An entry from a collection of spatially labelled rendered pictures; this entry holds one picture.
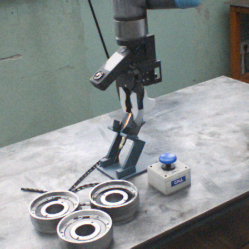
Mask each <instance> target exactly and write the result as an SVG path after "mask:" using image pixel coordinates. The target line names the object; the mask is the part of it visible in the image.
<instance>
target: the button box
mask: <svg viewBox="0 0 249 249"><path fill-rule="evenodd" d="M147 174H148V183H149V184H150V185H151V186H153V187H154V188H156V189H157V190H159V191H160V192H161V193H162V194H164V195H165V196H168V195H171V194H173V193H175V192H177V191H179V190H181V189H183V188H186V187H188V186H190V185H191V168H190V167H188V166H186V165H185V164H183V163H182V162H180V161H178V160H177V161H176V162H174V163H172V164H171V166H170V167H166V164H163V163H161V162H160V161H159V162H157V163H154V164H152V165H150V166H147Z"/></svg>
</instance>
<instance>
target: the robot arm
mask: <svg viewBox="0 0 249 249"><path fill-rule="evenodd" d="M200 2H201V0H112V10H113V19H114V30H115V35H116V37H117V38H116V39H117V44H118V45H119V46H123V47H121V48H120V49H119V50H117V51H116V52H115V53H114V54H113V55H112V56H111V57H110V58H109V59H108V60H107V62H106V63H105V64H104V65H103V66H102V67H101V68H100V69H99V70H98V71H97V72H96V73H95V74H94V75H93V76H92V77H91V78H90V79H89V81H90V82H91V83H92V85H93V86H94V87H96V88H98V89H100V90H102V91H105V90H106V89H107V87H109V86H110V85H111V84H112V83H113V82H114V81H115V80H116V88H117V93H118V97H119V101H120V102H121V105H122V108H123V111H124V113H125V112H128V113H132V112H133V120H134V122H136V124H137V126H140V125H141V122H142V119H143V115H144V114H145V113H147V112H148V111H150V110H151V109H152V108H154V107H155V105H156V101H155V100H154V99H151V98H148V97H147V92H146V90H145V89H144V86H146V87H147V86H150V85H153V84H157V83H160V82H162V75H161V61H160V60H157V59H156V45H155V34H148V22H147V10H157V9H188V8H196V7H198V6H199V4H200ZM155 68H159V73H160V77H159V78H158V77H157V73H155ZM131 108H133V110H132V112H131Z"/></svg>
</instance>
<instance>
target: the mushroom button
mask: <svg viewBox="0 0 249 249"><path fill-rule="evenodd" d="M158 159H159V161H160V162H161V163H163V164H166V167H170V166H171V164H172V163H174V162H176V161H177V156H176V155H175V154H173V153H164V154H161V155H160V156H159V158H158Z"/></svg>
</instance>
